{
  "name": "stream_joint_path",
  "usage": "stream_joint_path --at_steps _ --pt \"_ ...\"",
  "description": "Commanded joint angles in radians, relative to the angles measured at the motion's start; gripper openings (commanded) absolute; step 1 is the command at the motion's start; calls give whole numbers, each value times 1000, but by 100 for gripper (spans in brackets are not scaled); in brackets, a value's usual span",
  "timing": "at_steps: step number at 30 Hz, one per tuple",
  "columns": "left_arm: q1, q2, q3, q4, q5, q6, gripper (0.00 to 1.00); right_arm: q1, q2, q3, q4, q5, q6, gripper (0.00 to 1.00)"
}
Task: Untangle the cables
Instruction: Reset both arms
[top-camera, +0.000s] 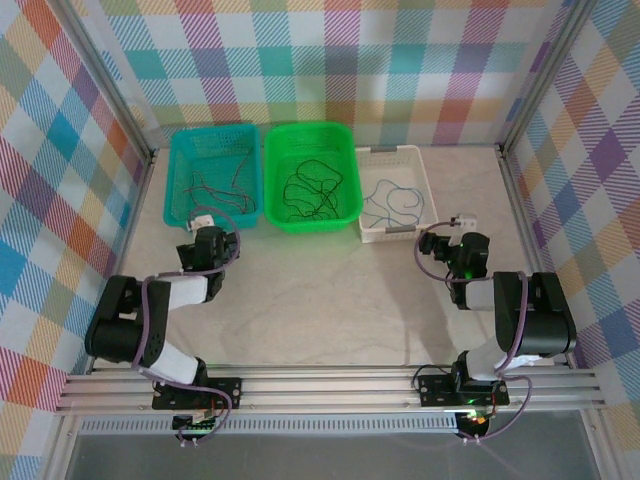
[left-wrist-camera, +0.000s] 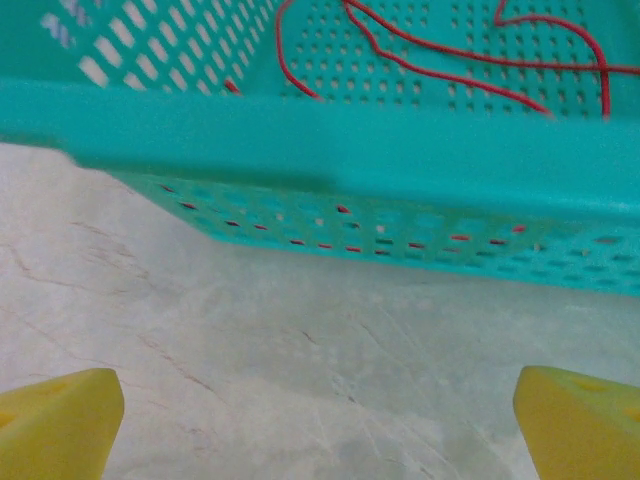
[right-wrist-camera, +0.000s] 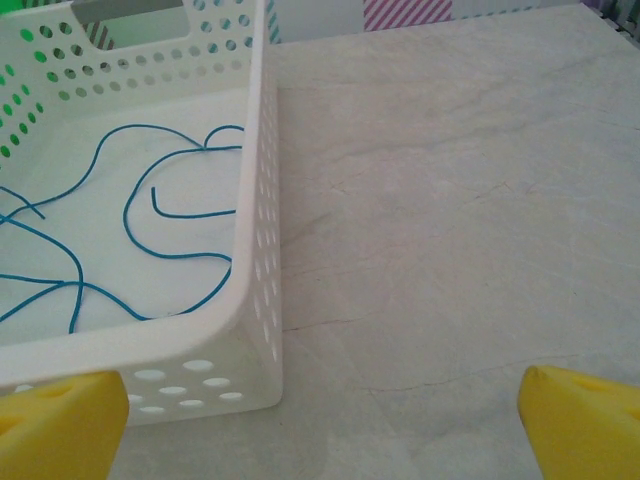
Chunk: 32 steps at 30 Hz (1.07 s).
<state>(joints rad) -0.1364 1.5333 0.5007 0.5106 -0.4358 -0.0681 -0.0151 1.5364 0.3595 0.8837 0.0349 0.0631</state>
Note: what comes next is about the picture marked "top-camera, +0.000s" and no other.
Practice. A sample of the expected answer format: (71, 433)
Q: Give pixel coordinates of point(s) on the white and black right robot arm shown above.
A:
(480, 295)

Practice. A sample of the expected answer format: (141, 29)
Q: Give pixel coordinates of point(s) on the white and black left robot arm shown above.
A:
(185, 290)

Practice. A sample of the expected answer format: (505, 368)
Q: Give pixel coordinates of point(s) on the teal plastic basket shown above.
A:
(210, 160)

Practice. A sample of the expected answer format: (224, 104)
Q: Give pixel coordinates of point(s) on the white plastic basket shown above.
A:
(395, 165)

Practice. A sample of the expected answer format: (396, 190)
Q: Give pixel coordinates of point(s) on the green plastic basket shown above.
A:
(310, 145)

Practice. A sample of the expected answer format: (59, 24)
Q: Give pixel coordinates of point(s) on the aluminium frame bar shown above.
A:
(131, 225)
(525, 225)

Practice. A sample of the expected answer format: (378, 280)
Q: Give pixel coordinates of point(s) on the aluminium frame post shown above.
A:
(121, 100)
(544, 75)

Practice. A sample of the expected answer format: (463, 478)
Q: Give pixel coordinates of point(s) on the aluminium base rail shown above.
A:
(325, 390)

